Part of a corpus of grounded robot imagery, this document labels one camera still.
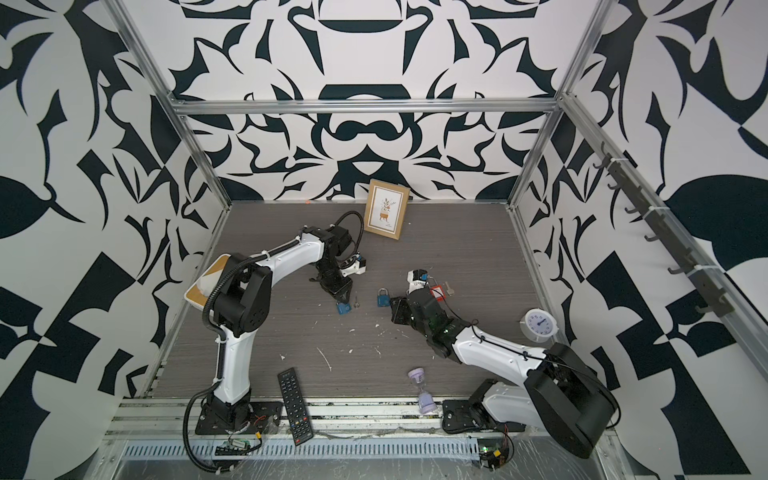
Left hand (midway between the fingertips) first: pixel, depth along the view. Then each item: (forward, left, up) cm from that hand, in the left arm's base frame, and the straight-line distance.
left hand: (343, 292), depth 93 cm
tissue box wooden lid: (0, +42, +3) cm, 42 cm away
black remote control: (-30, +11, -3) cm, 32 cm away
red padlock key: (+1, -33, -3) cm, 33 cm away
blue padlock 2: (-2, -12, -3) cm, 13 cm away
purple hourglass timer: (-30, -22, -1) cm, 37 cm away
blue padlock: (-5, 0, -2) cm, 5 cm away
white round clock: (-12, -56, -1) cm, 58 cm away
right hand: (-6, -14, +6) cm, 16 cm away
